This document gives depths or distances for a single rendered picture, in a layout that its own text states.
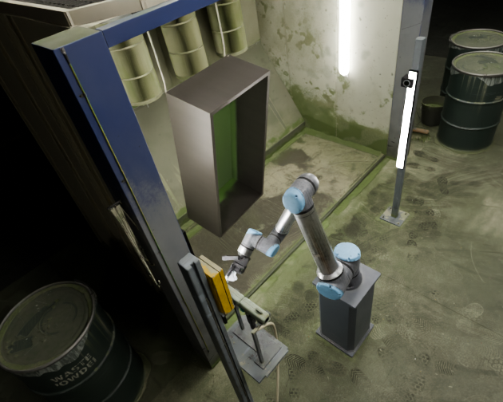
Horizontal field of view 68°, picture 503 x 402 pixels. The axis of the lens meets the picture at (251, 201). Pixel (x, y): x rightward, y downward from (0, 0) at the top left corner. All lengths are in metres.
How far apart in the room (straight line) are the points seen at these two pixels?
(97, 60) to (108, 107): 0.17
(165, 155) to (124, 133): 2.25
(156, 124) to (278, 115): 1.53
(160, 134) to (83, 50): 2.46
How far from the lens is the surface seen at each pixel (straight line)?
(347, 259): 2.17
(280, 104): 4.67
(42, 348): 2.44
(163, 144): 3.80
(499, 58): 4.65
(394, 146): 4.32
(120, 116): 1.53
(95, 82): 1.46
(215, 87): 2.37
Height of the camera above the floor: 2.61
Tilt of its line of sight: 41 degrees down
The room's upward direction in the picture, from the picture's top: 11 degrees counter-clockwise
